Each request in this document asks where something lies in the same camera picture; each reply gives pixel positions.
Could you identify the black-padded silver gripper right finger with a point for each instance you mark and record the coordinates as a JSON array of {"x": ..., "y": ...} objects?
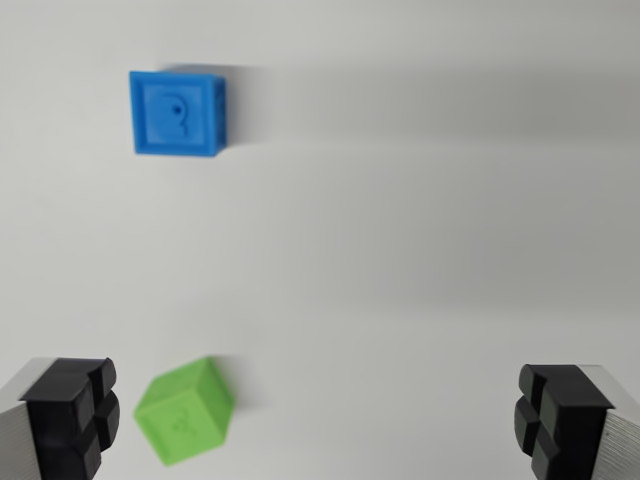
[{"x": 575, "y": 425}]

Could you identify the black-padded silver gripper left finger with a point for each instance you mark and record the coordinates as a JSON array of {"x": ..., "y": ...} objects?
[{"x": 55, "y": 420}]

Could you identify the green plastic cube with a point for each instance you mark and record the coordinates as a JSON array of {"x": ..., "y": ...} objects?
[{"x": 182, "y": 415}]

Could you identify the blue plastic cube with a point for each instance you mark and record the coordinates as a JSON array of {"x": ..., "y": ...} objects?
[{"x": 172, "y": 112}]

